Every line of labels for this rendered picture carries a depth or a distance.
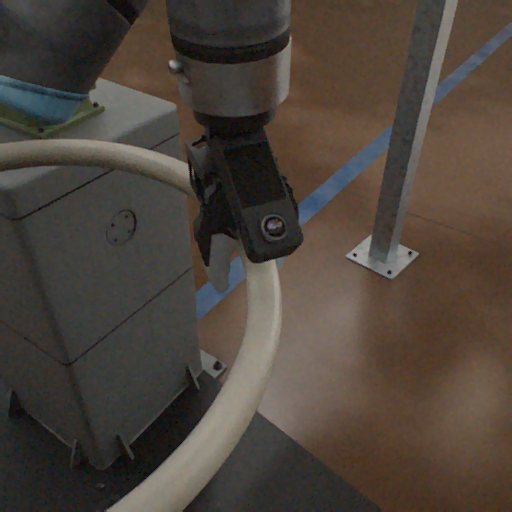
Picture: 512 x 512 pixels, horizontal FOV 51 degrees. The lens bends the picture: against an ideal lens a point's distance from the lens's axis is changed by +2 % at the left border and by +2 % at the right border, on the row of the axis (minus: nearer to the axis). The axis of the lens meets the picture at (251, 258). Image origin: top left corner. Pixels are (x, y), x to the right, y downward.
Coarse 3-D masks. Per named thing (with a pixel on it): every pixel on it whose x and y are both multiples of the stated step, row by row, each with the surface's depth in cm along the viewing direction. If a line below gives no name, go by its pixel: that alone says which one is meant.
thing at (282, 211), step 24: (216, 144) 43; (240, 144) 43; (264, 144) 44; (240, 168) 43; (264, 168) 43; (240, 192) 42; (264, 192) 43; (240, 216) 42; (264, 216) 42; (288, 216) 42; (264, 240) 41; (288, 240) 42
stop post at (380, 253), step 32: (448, 0) 141; (416, 32) 148; (448, 32) 149; (416, 64) 153; (416, 96) 157; (416, 128) 162; (416, 160) 174; (384, 192) 182; (384, 224) 188; (352, 256) 200; (384, 256) 196; (416, 256) 201
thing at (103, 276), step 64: (0, 128) 96; (128, 128) 97; (0, 192) 82; (64, 192) 90; (128, 192) 103; (0, 256) 97; (64, 256) 96; (128, 256) 110; (0, 320) 118; (64, 320) 102; (128, 320) 119; (192, 320) 142; (64, 384) 115; (128, 384) 129; (192, 384) 153; (128, 448) 135
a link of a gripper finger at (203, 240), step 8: (200, 208) 47; (208, 208) 47; (200, 216) 48; (208, 216) 47; (200, 224) 48; (208, 224) 48; (216, 224) 48; (200, 232) 48; (208, 232) 49; (216, 232) 49; (200, 240) 49; (208, 240) 49; (200, 248) 50; (208, 248) 50; (208, 256) 51; (208, 264) 51
